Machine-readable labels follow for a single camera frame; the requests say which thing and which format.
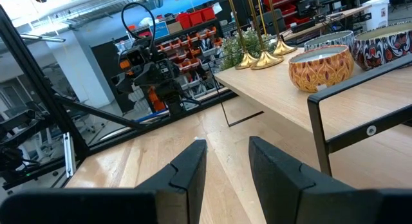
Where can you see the red storage bin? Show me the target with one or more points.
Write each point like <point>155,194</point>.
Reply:
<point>183,20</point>
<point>195,18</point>
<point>207,14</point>

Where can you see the wooden riser shelf black legs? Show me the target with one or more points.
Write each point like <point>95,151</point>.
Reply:
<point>289,95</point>

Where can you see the orange patterned candle tin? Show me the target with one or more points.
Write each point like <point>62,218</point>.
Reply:
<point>322,72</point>

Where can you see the white container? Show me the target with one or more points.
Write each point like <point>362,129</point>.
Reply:
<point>378,11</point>

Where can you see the black aluminium table frame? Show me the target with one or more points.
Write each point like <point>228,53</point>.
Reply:
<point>45,85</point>

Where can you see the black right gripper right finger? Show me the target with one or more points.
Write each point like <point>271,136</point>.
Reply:
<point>283,192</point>

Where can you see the artificial green plant black pot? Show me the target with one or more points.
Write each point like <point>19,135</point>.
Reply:
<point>233,50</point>

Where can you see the tall brass candlestick holder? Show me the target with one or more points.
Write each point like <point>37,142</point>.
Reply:
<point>283,48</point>

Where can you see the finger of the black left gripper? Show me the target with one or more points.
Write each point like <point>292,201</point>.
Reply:
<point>170,72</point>
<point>121,83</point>

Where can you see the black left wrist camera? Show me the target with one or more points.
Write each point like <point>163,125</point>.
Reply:
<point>135,58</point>

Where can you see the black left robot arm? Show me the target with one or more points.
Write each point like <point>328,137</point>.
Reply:
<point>174,100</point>

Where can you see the parts bin rack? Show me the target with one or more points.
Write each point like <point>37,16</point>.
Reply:
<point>193,53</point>

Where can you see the background wooden table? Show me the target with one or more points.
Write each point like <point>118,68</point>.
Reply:
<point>341,16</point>

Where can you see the grey white patterned candle tin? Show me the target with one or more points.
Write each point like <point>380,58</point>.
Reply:
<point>328,40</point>

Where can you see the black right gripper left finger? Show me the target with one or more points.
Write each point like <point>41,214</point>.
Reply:
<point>180,192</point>

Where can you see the silver aluminium bracket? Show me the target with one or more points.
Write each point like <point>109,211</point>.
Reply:
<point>69,154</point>

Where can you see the dark patterned candle tin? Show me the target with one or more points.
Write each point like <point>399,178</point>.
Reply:
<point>383,47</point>

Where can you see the blue sign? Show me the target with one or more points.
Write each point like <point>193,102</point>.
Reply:
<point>160,29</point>

